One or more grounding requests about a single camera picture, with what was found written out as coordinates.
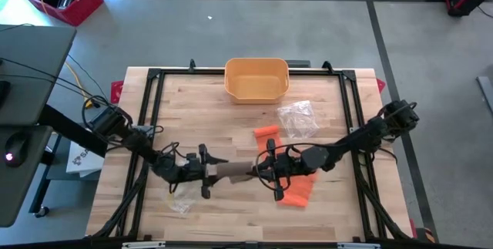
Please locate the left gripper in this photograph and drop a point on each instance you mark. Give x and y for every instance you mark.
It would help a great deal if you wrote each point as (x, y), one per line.
(194, 172)

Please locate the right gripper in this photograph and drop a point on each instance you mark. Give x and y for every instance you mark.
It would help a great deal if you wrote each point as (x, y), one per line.
(287, 164)

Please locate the orange elastic bandage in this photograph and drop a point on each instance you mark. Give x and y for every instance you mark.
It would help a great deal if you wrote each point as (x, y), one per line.
(296, 197)

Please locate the clear plastic bag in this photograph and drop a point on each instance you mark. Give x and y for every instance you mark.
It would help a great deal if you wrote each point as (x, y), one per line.
(183, 201)
(298, 120)

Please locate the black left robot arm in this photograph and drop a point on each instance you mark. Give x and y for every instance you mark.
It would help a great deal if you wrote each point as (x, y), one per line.
(140, 145)

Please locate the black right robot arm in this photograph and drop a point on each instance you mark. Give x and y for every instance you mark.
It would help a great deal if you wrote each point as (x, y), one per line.
(358, 137)

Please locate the yellow plastic bin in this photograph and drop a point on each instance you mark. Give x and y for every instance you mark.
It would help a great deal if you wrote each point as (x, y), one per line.
(256, 87)

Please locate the silver mounting plate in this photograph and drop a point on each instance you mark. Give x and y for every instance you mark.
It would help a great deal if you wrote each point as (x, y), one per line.
(351, 129)

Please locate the silver aluminium profile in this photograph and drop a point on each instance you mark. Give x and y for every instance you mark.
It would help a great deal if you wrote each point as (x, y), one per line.
(143, 245)
(358, 245)

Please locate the red corner plate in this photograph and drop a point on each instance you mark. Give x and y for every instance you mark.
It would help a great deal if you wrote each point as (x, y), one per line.
(380, 86)
(116, 91)

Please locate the white printed cardboard box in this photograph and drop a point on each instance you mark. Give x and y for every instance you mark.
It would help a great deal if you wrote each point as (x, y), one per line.
(82, 160)

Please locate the black slanted desk beam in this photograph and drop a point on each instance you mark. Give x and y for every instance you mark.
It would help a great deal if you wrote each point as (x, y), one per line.
(65, 127)

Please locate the black desk leg with caster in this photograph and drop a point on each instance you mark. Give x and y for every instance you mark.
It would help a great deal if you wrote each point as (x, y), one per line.
(40, 199)

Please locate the dark grey desk top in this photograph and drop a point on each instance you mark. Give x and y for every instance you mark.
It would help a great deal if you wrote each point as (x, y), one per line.
(23, 195)

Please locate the black computer mouse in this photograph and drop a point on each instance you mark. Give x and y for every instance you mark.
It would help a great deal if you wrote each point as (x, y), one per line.
(15, 150)

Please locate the grey metal bar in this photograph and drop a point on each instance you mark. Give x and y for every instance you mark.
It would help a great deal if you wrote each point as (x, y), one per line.
(486, 95)

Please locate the black aluminium table frame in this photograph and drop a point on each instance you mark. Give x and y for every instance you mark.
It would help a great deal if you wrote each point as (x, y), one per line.
(154, 98)

